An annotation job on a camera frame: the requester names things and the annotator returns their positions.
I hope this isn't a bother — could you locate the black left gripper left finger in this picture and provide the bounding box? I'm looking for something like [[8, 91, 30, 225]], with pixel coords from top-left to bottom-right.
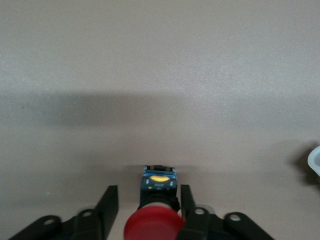
[[7, 184, 119, 240]]

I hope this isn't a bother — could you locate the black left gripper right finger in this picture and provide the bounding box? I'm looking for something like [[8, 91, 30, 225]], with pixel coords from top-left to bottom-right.
[[178, 184, 276, 240]]

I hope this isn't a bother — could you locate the red mushroom push button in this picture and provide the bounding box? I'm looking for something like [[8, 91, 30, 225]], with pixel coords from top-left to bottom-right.
[[124, 164, 186, 240]]

